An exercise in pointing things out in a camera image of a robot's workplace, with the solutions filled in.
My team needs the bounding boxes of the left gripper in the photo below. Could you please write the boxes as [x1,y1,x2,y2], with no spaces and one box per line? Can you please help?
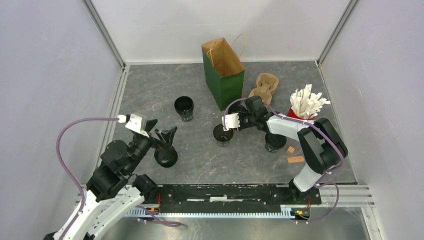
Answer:
[125,118,178,174]

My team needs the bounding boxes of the black coffee cup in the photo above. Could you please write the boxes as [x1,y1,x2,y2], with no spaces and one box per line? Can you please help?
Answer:
[265,132,287,153]
[212,124,234,147]
[174,96,194,122]

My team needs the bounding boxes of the black coffee cup front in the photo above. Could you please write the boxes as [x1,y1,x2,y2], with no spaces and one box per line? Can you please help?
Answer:
[265,132,287,153]

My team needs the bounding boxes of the green paper bag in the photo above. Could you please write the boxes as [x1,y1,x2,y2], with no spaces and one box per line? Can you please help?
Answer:
[201,33,247,111]

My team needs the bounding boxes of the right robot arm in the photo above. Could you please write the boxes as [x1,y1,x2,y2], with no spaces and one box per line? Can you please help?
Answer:
[222,96,348,204]

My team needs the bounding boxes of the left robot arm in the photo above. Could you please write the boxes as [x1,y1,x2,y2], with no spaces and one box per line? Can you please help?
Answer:
[44,113,178,240]

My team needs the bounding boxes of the cardboard two-cup carrier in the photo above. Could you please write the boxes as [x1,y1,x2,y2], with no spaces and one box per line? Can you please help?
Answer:
[248,72,279,105]

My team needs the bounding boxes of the red cup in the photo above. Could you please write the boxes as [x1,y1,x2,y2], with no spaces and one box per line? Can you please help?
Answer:
[286,108,315,121]

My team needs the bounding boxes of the small wooden cube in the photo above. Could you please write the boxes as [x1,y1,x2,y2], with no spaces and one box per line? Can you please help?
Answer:
[286,146,296,154]

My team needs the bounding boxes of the white paper stick bundle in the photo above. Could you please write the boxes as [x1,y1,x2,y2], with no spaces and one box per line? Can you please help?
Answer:
[290,84,331,119]

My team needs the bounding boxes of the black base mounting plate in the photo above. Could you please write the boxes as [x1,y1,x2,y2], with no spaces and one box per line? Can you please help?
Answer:
[155,183,322,214]

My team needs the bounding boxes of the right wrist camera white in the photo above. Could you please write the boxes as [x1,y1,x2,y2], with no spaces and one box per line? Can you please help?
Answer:
[222,113,241,131]

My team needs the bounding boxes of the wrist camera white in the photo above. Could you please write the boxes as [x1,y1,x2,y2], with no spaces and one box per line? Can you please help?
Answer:
[222,113,241,131]
[125,112,150,137]

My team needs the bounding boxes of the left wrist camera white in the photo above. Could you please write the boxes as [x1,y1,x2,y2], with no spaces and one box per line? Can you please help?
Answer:
[125,112,150,137]

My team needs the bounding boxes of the slotted cable duct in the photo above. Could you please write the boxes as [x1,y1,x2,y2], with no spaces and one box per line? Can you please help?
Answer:
[125,206,310,221]

